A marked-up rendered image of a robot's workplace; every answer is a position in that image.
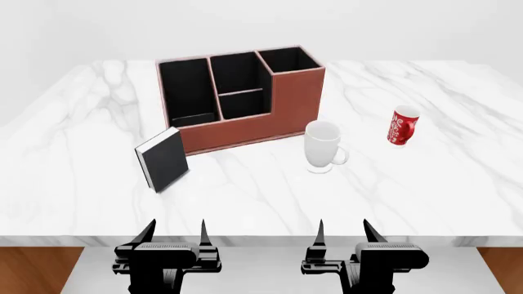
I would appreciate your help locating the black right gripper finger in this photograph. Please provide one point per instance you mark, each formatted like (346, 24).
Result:
(318, 242)
(374, 232)

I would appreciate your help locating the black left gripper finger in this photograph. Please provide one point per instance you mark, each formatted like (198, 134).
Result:
(206, 242)
(141, 239)

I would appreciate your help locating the black hardcover book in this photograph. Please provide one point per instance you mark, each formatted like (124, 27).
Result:
(165, 162)

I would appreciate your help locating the white footed mug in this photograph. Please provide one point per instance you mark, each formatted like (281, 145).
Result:
(321, 144)

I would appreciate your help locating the red patterned mug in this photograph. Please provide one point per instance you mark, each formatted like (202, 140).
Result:
(398, 128)

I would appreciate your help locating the brown leather desk caddy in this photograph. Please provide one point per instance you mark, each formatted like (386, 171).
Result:
(294, 104)

